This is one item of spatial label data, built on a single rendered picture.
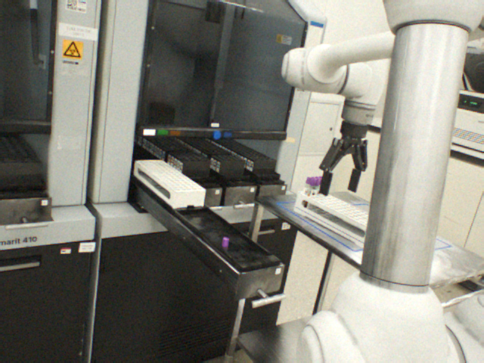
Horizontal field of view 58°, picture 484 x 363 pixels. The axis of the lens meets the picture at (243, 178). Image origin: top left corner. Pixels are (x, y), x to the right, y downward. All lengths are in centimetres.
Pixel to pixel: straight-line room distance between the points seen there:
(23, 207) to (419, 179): 98
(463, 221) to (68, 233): 259
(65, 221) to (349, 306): 89
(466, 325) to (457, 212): 255
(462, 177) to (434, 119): 261
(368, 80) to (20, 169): 96
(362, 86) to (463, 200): 214
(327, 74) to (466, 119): 220
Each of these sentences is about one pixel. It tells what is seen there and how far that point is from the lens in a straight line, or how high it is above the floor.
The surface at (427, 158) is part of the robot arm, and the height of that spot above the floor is 118.
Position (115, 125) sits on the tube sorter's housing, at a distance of 138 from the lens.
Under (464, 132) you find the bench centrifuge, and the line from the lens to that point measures 328.
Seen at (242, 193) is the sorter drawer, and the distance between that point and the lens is 158.
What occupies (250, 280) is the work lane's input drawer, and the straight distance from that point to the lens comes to 102.
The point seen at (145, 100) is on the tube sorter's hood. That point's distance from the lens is 138.
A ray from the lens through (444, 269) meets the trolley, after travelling 129.
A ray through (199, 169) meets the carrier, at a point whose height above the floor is 85.
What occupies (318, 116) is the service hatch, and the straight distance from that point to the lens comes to 348.
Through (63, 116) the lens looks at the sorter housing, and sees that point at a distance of 133.
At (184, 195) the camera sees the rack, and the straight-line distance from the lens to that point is 126.
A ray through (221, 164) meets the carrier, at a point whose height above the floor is 87.
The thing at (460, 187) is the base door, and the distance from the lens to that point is 328.
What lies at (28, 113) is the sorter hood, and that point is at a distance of 130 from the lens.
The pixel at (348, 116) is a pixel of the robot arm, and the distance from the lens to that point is 126.
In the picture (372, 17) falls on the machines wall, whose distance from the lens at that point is 374.
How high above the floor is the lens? 128
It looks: 16 degrees down
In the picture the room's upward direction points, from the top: 10 degrees clockwise
